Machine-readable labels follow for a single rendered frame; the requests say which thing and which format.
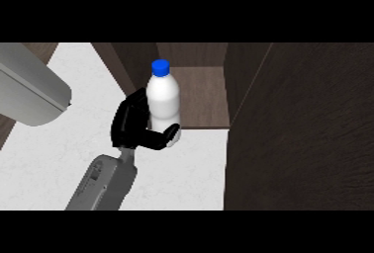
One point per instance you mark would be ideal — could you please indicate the brown wooden cabinet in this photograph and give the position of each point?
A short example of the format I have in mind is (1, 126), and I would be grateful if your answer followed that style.
(202, 99)

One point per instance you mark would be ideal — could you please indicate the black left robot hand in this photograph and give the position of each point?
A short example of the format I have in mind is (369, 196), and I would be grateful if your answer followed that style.
(129, 126)

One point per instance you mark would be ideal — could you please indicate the white bottle with blue cap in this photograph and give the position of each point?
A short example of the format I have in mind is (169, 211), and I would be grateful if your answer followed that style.
(163, 94)

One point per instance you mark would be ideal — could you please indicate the dark brown cabinet door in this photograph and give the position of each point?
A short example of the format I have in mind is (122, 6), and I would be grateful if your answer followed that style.
(307, 131)

